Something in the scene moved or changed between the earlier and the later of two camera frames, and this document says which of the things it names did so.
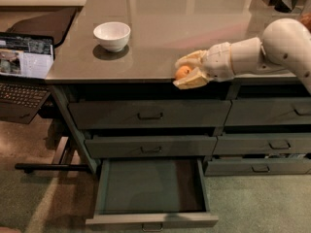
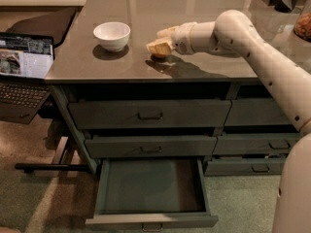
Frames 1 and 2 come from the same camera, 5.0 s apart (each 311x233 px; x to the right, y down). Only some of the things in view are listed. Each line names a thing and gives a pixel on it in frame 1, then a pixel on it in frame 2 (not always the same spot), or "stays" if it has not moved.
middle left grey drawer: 152,147 stays
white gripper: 218,62 to 182,38
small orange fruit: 182,72 to 158,56
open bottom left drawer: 153,193 stays
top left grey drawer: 148,115 stays
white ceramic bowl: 112,36 stays
